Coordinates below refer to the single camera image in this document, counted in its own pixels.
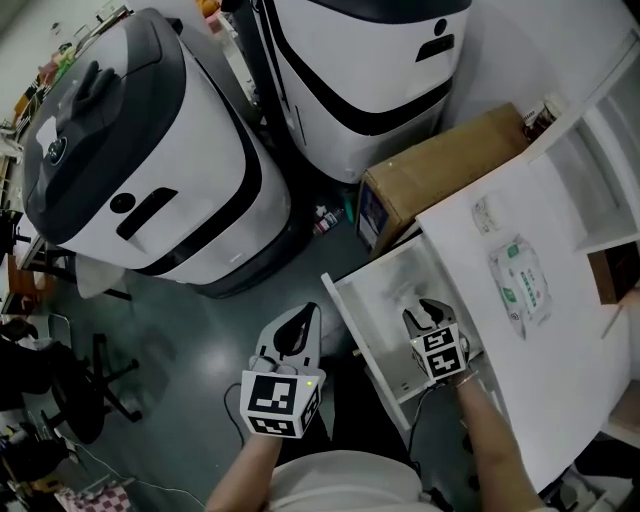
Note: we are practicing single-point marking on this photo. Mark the person's white shirt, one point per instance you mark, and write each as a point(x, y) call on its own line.
point(345, 485)

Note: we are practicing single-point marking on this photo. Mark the brown wooden organizer box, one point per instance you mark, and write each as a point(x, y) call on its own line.
point(617, 275)

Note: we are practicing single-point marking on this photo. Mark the white desk drawer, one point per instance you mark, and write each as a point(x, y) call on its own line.
point(370, 310)

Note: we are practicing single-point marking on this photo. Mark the white desk with hutch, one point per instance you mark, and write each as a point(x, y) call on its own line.
point(565, 360)

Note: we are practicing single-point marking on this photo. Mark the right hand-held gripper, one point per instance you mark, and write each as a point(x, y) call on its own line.
point(440, 355)

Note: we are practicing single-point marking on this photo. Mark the small white bottle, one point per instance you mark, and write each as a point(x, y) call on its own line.
point(327, 222)

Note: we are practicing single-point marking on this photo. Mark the checkered cloth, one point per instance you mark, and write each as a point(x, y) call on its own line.
point(95, 500)

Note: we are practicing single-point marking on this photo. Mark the person's black trousers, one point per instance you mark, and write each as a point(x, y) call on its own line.
point(350, 425)

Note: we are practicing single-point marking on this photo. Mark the black swivel chair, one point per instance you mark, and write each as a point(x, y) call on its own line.
point(75, 390)

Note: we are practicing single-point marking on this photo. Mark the person's left forearm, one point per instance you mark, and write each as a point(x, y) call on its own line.
point(245, 475)

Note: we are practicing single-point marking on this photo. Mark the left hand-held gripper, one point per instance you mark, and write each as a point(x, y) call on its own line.
point(272, 397)

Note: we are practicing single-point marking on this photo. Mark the green bottle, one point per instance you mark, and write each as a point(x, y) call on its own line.
point(349, 207)

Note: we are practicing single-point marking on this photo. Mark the dark labelled jar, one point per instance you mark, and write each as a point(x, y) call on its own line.
point(542, 117)

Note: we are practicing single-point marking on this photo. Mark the person's right forearm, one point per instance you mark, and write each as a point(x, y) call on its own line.
point(495, 450)

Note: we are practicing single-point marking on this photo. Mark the white wet wipes packet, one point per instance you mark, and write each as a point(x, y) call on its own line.
point(522, 285)

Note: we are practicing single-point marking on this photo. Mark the clear round jar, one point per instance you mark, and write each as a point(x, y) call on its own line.
point(487, 214)

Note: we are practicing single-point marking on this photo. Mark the brown cardboard box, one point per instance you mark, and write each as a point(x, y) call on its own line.
point(440, 160)

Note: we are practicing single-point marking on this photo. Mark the large white service robot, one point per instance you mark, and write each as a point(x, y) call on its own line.
point(190, 175)

